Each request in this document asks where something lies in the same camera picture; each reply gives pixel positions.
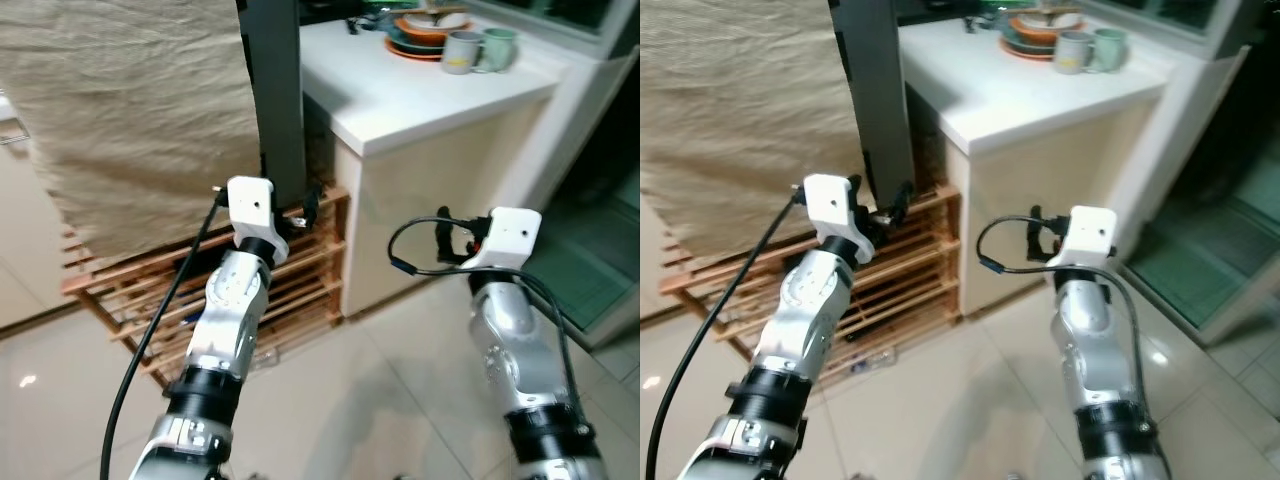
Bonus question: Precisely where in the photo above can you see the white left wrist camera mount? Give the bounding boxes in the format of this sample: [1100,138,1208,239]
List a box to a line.
[802,174,864,251]
[227,176,277,243]

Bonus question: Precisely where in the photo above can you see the orange bowl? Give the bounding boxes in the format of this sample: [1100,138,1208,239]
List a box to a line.
[1009,7,1087,47]
[394,8,473,47]

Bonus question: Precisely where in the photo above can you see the green mug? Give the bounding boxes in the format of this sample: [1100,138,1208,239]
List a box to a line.
[1091,26,1132,74]
[479,26,522,74]

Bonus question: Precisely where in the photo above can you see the grey mug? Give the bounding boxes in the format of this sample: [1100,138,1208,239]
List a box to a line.
[441,30,487,77]
[1054,30,1097,77]

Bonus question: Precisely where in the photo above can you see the wooden slatted rack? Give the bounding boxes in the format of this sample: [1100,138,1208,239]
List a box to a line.
[60,185,352,389]
[658,185,964,367]

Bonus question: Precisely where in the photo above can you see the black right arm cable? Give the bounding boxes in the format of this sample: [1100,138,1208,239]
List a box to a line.
[387,215,587,421]
[976,214,1151,403]

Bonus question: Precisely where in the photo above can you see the white counter cabinet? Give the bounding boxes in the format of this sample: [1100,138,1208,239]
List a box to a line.
[300,18,641,321]
[898,18,1251,321]

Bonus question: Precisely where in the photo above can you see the beige wrinkled cloth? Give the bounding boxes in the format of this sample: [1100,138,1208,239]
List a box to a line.
[0,0,263,267]
[640,0,873,271]

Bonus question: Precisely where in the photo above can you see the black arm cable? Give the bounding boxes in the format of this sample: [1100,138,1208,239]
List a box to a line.
[645,183,811,480]
[98,185,233,480]
[976,214,1151,403]
[387,215,587,421]

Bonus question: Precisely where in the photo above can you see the grey window frame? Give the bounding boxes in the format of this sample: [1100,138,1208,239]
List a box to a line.
[1084,0,1267,63]
[468,0,641,63]

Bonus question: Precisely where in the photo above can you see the orange plate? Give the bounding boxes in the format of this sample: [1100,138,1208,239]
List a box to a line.
[385,40,447,63]
[1002,40,1061,63]

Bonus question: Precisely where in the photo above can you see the teal plate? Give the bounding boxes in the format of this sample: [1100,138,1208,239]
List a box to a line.
[385,28,449,55]
[1000,28,1059,55]

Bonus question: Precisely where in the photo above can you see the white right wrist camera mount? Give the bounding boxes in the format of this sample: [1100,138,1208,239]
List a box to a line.
[1044,205,1119,272]
[463,207,544,272]

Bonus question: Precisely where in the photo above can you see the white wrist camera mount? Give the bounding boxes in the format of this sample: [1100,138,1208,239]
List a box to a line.
[227,176,277,243]
[463,207,544,272]
[1044,205,1119,272]
[802,174,864,251]

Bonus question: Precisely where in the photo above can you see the glass sliding door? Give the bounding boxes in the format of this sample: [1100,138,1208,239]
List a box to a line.
[1120,45,1280,347]

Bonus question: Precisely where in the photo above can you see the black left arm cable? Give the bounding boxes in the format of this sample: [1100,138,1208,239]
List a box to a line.
[98,185,233,480]
[645,183,811,480]

